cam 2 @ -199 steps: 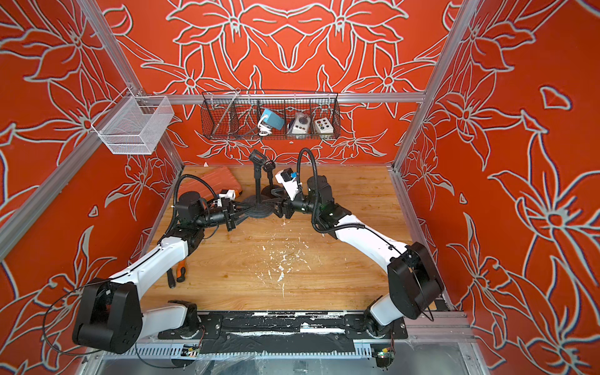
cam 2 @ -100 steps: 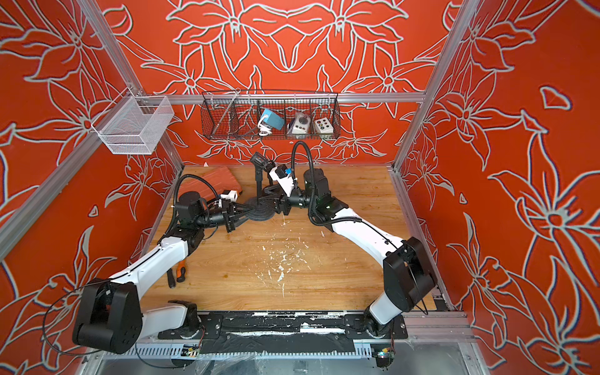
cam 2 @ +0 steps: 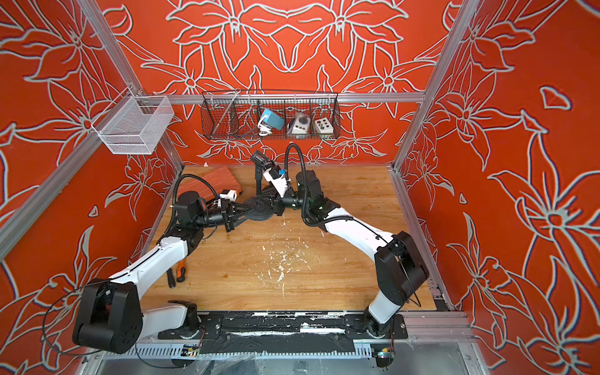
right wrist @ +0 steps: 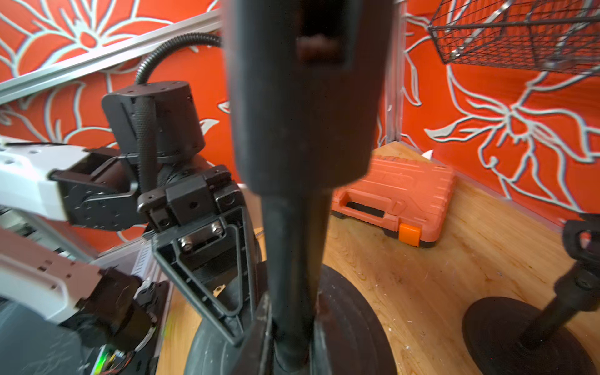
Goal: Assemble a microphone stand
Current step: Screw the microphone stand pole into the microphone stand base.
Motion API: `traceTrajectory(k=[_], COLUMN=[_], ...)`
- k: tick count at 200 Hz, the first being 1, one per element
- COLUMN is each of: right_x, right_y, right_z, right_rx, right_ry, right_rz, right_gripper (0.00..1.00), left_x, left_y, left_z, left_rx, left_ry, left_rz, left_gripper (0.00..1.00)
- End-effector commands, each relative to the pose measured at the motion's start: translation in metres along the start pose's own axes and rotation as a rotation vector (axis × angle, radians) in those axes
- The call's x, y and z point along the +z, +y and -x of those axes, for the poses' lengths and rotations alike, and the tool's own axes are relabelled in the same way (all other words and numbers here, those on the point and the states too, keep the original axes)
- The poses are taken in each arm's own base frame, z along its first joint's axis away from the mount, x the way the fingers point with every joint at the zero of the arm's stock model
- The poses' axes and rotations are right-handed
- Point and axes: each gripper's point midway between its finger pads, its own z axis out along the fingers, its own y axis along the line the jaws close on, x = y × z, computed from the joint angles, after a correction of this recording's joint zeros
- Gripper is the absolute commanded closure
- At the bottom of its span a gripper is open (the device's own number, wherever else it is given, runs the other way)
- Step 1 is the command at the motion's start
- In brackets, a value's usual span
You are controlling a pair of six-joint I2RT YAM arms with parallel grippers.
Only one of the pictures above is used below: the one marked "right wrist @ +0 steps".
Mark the black mic clip pole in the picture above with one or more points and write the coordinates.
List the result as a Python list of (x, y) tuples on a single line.
[(578, 289), (305, 80)]

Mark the orange plastic tool case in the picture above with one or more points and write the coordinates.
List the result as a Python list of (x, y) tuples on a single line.
[(407, 198)]

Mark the black round stand base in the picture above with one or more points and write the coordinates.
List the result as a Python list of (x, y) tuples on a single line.
[(507, 336)]

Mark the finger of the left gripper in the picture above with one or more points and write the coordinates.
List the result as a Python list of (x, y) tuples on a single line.
[(213, 263)]

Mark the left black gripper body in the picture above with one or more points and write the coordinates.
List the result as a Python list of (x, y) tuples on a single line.
[(203, 194)]

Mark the black wire wall basket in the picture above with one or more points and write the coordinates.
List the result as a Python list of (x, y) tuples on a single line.
[(551, 36)]

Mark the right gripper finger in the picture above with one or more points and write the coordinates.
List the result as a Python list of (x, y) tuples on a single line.
[(256, 355)]

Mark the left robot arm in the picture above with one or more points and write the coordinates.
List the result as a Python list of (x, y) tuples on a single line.
[(159, 141)]

